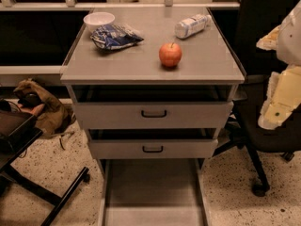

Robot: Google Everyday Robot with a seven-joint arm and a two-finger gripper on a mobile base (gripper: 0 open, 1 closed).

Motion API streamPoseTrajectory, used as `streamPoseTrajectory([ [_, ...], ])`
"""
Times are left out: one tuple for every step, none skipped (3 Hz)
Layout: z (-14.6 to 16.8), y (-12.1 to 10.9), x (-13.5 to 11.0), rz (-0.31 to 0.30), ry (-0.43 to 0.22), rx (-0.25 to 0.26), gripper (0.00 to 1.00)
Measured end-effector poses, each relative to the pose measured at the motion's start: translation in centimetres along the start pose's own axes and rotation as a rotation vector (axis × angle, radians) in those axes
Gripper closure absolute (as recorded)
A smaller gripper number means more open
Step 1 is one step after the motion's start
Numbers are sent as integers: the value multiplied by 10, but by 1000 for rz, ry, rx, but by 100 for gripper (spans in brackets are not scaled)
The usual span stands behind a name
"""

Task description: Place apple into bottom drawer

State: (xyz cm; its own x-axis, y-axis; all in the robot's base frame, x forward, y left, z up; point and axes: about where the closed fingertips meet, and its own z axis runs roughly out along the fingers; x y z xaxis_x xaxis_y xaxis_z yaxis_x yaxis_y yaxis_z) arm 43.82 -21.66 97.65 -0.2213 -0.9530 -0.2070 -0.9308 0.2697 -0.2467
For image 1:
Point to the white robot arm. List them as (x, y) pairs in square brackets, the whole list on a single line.
[(289, 38)]

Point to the brown bag on floor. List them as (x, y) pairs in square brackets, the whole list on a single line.
[(52, 116)]

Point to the clear plastic bottle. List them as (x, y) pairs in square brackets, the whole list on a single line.
[(192, 25)]

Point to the white bowl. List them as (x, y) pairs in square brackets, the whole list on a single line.
[(96, 19)]

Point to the black office chair right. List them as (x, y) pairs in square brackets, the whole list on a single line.
[(256, 18)]

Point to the top drawer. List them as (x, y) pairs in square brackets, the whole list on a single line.
[(149, 107)]

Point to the black drawer handle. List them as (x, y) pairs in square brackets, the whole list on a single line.
[(146, 149), (153, 115)]

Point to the blue chip bag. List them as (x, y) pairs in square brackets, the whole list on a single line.
[(111, 37)]

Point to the grey drawer cabinet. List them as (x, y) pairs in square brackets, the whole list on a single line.
[(206, 59)]

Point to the middle drawer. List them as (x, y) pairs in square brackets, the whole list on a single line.
[(150, 143)]

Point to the bottom drawer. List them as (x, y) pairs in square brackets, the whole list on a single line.
[(152, 192)]

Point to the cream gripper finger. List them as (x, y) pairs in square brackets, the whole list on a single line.
[(269, 41), (283, 97)]

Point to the black headphones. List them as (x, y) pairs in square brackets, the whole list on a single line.
[(30, 100)]

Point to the black office chair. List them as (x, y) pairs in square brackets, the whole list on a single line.
[(256, 18), (32, 161)]

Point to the black top drawer handle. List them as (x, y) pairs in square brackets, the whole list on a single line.
[(153, 115)]

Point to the black office chair left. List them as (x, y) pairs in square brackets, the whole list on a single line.
[(32, 161)]

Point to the black middle drawer handle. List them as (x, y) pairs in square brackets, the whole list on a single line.
[(146, 149)]

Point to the red apple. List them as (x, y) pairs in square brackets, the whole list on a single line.
[(170, 54)]

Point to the drawer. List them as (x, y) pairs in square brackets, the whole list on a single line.
[(150, 143), (152, 192), (149, 107)]

